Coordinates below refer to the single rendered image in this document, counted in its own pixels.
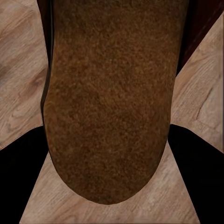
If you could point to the sandal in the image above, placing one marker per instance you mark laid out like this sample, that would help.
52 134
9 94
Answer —
106 102

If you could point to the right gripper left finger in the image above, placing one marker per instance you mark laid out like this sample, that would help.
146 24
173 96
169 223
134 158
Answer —
20 165

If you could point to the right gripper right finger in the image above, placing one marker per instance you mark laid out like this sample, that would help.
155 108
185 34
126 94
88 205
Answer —
202 168

